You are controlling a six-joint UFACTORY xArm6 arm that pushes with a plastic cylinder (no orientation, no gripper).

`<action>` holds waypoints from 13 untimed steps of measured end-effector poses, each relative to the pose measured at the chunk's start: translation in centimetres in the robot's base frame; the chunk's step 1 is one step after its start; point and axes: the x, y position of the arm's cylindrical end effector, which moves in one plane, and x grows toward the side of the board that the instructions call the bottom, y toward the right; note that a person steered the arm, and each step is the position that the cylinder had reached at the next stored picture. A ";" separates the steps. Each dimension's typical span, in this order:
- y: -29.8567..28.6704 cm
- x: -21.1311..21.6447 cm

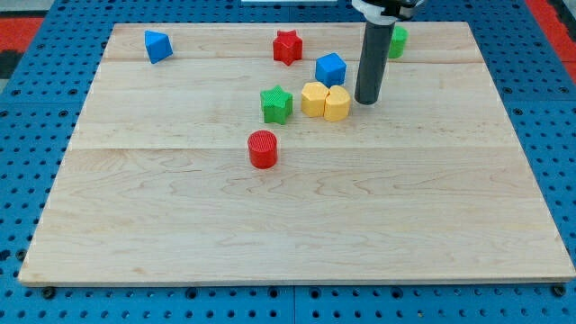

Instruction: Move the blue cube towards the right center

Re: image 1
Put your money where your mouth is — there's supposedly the green cylinder block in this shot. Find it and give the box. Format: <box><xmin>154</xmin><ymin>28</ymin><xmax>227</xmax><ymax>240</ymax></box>
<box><xmin>388</xmin><ymin>26</ymin><xmax>410</xmax><ymax>59</ymax></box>

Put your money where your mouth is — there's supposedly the green star block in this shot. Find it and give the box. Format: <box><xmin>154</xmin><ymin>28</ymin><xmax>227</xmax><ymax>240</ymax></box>
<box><xmin>260</xmin><ymin>85</ymin><xmax>293</xmax><ymax>125</ymax></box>

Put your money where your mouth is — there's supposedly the yellow hexagon block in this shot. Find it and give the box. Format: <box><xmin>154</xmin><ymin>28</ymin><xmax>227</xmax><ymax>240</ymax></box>
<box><xmin>301</xmin><ymin>82</ymin><xmax>329</xmax><ymax>117</ymax></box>

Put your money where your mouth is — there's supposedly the yellow heart block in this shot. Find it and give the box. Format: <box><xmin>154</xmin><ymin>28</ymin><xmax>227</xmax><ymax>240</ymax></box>
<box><xmin>323</xmin><ymin>85</ymin><xmax>351</xmax><ymax>122</ymax></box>

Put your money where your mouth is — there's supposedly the blue cube block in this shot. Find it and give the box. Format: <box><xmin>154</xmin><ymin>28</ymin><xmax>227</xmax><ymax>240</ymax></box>
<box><xmin>315</xmin><ymin>52</ymin><xmax>347</xmax><ymax>87</ymax></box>

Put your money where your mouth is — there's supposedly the red cylinder block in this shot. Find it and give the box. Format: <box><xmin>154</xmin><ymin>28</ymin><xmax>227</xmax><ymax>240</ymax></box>
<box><xmin>247</xmin><ymin>130</ymin><xmax>278</xmax><ymax>169</ymax></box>

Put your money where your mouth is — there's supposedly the blue triangular prism block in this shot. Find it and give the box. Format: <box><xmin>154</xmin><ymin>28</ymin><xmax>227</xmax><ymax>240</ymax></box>
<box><xmin>144</xmin><ymin>31</ymin><xmax>173</xmax><ymax>64</ymax></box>

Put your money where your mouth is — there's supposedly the light wooden board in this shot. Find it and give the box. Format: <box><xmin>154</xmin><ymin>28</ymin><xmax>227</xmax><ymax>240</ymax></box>
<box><xmin>18</xmin><ymin>22</ymin><xmax>575</xmax><ymax>287</ymax></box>

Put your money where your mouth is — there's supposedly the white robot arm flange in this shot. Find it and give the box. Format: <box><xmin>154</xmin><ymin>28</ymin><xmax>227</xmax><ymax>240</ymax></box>
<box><xmin>351</xmin><ymin>0</ymin><xmax>427</xmax><ymax>25</ymax></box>

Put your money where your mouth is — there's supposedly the red star block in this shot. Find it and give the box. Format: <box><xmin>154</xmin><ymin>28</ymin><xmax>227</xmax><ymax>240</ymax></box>
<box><xmin>273</xmin><ymin>30</ymin><xmax>303</xmax><ymax>66</ymax></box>

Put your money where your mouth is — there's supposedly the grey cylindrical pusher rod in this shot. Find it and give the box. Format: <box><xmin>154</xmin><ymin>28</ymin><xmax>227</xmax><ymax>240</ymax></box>
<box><xmin>355</xmin><ymin>22</ymin><xmax>395</xmax><ymax>105</ymax></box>

